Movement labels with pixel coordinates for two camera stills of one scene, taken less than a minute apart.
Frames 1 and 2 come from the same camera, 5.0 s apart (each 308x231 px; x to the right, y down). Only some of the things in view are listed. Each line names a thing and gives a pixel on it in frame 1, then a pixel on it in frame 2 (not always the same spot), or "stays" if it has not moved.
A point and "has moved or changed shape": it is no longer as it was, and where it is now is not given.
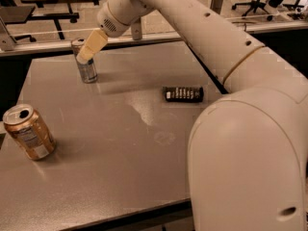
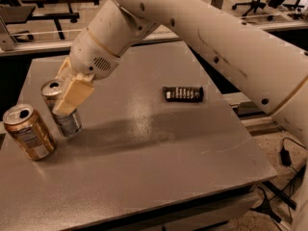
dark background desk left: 15,14 stays
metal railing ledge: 64,47 stays
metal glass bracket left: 7,41 stays
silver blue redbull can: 88,71 has moved or changed shape
